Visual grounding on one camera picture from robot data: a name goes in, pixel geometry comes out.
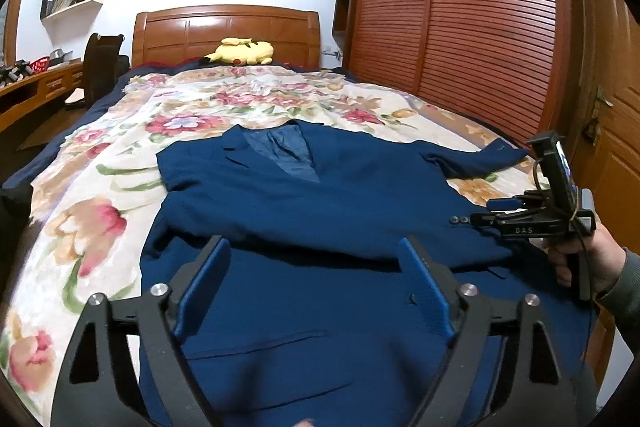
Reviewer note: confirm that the wooden door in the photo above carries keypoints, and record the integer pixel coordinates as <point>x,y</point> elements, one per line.
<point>610,157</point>

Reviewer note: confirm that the black equipment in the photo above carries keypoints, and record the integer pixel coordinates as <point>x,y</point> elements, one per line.
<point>15,72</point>

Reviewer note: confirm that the wooden slatted wardrobe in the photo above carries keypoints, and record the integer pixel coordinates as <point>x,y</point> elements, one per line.
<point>475,17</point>

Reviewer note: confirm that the dark cloth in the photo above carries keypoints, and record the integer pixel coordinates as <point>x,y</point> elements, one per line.
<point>15,204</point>

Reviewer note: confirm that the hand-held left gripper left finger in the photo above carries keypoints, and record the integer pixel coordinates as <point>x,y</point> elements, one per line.
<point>200,289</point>

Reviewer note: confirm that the yellow plush toy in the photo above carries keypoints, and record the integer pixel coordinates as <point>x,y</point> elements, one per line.
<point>245,51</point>

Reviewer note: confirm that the floral blanket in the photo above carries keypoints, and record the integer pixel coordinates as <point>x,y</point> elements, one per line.
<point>110,187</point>

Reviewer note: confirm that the person's right hand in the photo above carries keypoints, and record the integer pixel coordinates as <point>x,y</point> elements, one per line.
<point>607,257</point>

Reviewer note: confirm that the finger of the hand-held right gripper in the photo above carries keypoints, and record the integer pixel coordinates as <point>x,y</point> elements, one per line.
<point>484,220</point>
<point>502,205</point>

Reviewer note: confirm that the dark chair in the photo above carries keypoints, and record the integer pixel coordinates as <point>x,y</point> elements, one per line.
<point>100,67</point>

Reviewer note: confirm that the wooden desk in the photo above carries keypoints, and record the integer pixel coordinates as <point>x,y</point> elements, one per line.
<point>30,94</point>

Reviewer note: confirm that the blue suit jacket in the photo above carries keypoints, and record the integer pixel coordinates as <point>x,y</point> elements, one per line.
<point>310,227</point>

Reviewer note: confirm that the wooden bed headboard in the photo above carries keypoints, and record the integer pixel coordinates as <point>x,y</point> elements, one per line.
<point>200,32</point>

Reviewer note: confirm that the metal pot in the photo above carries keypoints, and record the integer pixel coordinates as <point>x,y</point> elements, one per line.
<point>61,55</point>

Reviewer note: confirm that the red basket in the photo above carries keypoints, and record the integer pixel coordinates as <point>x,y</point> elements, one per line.
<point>40,67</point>

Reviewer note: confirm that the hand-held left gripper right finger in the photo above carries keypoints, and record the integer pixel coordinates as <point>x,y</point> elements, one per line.
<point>422,287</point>

